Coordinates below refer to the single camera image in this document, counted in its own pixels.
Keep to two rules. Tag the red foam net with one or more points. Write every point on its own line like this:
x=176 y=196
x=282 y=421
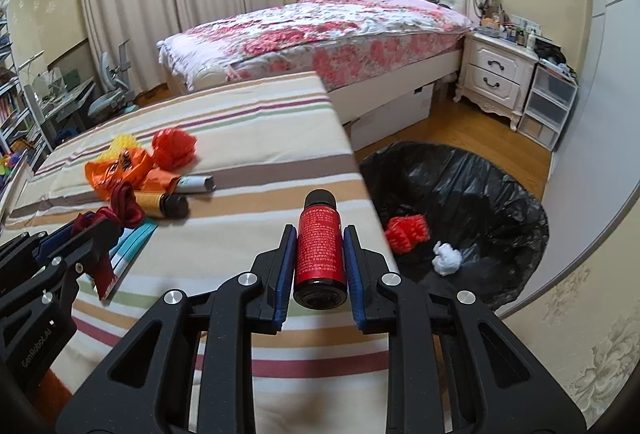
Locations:
x=405 y=234

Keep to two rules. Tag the small orange wrapper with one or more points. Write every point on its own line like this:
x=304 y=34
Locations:
x=160 y=180

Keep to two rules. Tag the dark red cloth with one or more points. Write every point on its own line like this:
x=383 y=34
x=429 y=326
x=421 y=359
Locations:
x=125 y=204

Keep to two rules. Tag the grey desk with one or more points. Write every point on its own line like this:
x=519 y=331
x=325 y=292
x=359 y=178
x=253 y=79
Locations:
x=70 y=96

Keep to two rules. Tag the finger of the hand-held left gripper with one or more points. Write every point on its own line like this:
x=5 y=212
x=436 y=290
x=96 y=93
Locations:
x=20 y=246
x=90 y=241

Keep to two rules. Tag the teal paper packet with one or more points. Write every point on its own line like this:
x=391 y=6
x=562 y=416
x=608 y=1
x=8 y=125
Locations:
x=137 y=236

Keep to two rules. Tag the white storage box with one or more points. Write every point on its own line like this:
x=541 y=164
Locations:
x=390 y=119

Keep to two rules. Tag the white door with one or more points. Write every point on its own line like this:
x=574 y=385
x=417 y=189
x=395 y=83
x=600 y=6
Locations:
x=600 y=114

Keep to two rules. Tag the floral bedspread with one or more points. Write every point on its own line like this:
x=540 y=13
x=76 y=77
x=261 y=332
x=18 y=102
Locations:
x=310 y=29

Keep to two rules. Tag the grey can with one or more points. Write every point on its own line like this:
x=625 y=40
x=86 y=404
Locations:
x=195 y=184

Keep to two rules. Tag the white crumpled paper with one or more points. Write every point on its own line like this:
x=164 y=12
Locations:
x=446 y=259

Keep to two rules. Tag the red label bottle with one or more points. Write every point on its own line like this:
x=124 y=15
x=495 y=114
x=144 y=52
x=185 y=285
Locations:
x=320 y=244

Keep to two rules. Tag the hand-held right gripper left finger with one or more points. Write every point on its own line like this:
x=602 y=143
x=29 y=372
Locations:
x=281 y=284

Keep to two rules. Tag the white nightstand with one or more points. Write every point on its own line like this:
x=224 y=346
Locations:
x=492 y=64

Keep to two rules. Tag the orange snack wrapper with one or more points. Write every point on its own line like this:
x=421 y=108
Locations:
x=107 y=176

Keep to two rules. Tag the plastic drawer unit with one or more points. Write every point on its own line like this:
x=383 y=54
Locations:
x=547 y=104

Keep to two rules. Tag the group of small bottles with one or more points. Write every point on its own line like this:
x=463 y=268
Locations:
x=510 y=26

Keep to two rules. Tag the orange plastic bag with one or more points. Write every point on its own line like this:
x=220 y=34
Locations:
x=172 y=146

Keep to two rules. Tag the yellow foam net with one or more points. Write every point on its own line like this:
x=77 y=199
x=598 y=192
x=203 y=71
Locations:
x=122 y=145

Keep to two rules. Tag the grey desk chair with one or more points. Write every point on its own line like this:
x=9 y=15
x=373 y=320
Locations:
x=107 y=74

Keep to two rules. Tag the white bookshelf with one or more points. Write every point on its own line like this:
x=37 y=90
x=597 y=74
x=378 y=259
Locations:
x=12 y=114

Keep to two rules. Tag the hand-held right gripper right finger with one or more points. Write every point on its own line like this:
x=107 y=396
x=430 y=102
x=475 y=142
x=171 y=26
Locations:
x=353 y=286

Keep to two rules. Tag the yellow bottle with black cap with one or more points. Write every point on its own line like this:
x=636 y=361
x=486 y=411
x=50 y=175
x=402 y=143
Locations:
x=150 y=202

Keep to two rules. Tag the black trash bag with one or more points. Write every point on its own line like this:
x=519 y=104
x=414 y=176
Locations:
x=475 y=194

